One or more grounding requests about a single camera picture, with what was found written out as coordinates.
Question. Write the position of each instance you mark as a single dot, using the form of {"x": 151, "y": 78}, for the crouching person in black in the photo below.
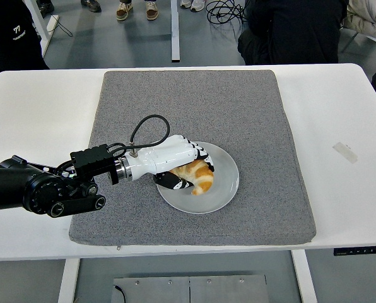
{"x": 295, "y": 34}

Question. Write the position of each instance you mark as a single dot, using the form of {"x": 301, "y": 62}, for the person in black with logo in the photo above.
{"x": 8, "y": 41}

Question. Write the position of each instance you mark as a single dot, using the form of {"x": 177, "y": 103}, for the person's brown shoe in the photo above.
{"x": 124, "y": 11}
{"x": 151, "y": 11}

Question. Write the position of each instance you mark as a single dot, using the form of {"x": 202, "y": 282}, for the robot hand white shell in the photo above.
{"x": 162, "y": 158}

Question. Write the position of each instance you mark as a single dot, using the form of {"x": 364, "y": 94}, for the person's white sneaker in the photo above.
{"x": 185, "y": 3}
{"x": 198, "y": 4}

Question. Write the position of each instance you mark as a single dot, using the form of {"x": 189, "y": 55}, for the white desk post with foot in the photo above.
{"x": 175, "y": 31}

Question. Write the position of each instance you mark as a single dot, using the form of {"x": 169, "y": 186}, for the white desk leg wide foot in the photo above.
{"x": 44, "y": 28}

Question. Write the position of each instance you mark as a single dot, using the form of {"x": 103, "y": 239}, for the clear tape strip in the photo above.
{"x": 345, "y": 152}

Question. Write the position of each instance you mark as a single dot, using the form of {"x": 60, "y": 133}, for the grey metal plate with screws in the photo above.
{"x": 207, "y": 290}

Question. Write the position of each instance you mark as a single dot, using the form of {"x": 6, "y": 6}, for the beige padded jacket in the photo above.
{"x": 369, "y": 17}

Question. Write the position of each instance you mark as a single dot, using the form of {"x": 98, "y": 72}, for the croissant bread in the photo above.
{"x": 202, "y": 176}

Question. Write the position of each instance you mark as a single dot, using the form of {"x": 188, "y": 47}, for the black desk control panel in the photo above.
{"x": 361, "y": 251}

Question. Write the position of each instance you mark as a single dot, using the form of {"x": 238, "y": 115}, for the white table leg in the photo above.
{"x": 304, "y": 277}
{"x": 68, "y": 281}

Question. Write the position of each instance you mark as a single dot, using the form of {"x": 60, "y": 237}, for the pale grey round plate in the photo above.
{"x": 219, "y": 192}

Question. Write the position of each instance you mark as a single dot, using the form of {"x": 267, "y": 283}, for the grey fabric mat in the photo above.
{"x": 207, "y": 104}

